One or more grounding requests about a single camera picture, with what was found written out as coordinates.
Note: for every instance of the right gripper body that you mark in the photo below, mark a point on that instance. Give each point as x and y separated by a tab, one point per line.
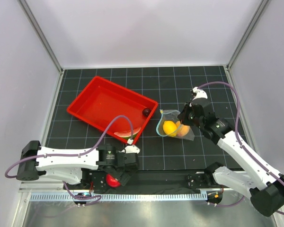
193	119

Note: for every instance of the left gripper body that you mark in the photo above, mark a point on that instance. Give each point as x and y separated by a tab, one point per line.
119	171

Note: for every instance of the orange peach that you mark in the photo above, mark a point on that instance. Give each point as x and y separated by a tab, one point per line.
182	130

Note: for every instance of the red apple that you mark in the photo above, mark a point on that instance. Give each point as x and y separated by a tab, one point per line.
112	182

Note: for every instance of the clear zip top bag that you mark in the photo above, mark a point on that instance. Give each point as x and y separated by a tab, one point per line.
171	115

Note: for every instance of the yellow lemon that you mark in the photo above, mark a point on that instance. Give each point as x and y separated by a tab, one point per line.
170	128

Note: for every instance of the red plastic tray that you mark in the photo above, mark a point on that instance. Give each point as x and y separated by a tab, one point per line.
102	100

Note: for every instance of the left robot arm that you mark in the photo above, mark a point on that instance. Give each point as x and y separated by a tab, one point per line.
68	165

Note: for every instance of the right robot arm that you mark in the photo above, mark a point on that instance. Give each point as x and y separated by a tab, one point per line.
263	185

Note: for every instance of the watermelon slice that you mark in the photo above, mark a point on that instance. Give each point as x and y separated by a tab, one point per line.
128	134

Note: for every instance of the black grid mat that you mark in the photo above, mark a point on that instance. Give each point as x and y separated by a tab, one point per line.
170	87

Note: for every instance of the dark plum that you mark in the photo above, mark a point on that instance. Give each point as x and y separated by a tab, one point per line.
146	112

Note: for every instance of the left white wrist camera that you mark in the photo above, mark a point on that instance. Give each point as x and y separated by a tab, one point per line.
129	149

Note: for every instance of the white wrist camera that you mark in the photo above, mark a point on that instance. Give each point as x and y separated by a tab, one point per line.
129	149
198	93

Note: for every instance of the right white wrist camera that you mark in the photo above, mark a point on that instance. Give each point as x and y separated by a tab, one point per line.
198	93

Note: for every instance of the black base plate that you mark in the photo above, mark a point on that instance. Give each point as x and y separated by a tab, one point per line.
150	182

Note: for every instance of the slotted cable duct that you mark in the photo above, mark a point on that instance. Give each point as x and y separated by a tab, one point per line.
64	196

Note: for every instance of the right aluminium frame post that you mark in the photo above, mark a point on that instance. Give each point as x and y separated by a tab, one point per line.
248	32

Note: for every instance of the aluminium frame post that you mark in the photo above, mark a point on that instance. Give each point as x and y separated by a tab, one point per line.
35	25
248	32

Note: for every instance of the left aluminium frame post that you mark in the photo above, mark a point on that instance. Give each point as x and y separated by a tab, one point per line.
35	25

